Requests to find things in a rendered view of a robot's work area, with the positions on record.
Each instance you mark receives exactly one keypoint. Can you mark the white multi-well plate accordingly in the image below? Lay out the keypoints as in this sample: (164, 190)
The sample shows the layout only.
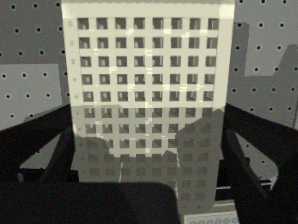
(223, 212)

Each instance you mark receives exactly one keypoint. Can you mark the grey perforated base plate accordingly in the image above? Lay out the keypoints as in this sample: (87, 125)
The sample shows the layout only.
(262, 79)

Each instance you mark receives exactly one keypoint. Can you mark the black rectangular frame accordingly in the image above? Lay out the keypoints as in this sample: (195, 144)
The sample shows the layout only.
(223, 189)

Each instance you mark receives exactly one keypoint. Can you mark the black raised platform on grey legs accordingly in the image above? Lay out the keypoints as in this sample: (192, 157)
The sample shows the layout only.
(26, 174)

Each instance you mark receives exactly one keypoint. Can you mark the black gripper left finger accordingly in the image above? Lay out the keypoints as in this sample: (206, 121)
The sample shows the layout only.
(20, 142)

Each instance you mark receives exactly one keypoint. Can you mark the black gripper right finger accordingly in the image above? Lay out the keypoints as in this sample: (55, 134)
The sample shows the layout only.
(280, 144)

